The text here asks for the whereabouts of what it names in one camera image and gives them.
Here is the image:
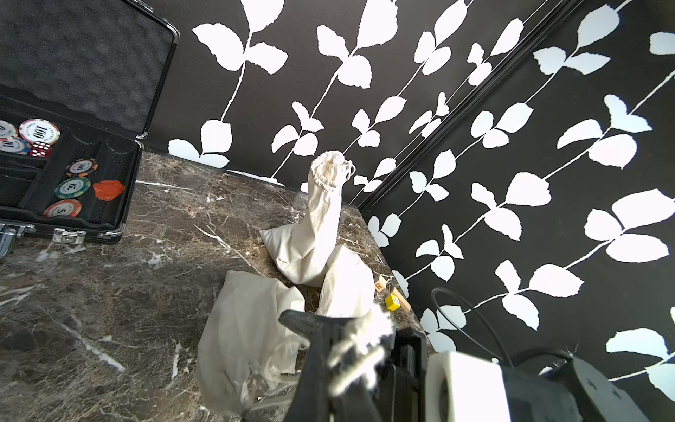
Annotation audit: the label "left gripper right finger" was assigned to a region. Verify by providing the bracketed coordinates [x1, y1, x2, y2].
[374, 327, 429, 422]

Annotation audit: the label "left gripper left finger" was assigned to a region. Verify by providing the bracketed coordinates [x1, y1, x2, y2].
[279, 311, 359, 421]

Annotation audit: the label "tall white cloth bag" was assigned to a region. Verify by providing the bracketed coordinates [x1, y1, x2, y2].
[260, 151, 355, 287]

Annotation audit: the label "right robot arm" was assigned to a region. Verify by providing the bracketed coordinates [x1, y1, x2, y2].
[424, 322, 647, 421]

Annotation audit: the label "long wooden block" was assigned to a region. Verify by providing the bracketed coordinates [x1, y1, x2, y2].
[391, 288, 411, 312]

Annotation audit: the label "yellow dice cube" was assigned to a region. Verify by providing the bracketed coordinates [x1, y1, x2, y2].
[385, 294, 401, 312]

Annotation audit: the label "small wooden cube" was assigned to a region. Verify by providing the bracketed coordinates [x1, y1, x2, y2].
[374, 275, 388, 293]

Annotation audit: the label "red guitar pick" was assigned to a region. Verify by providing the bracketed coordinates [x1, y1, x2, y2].
[93, 180, 126, 202]

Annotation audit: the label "poker chips in slot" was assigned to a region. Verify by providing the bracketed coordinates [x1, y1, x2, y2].
[42, 158, 98, 218]

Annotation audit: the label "white poker chips pile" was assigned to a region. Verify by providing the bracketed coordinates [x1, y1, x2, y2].
[1, 119, 61, 158]

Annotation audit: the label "black poker chip case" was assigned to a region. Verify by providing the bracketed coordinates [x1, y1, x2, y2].
[1, 1, 180, 252]

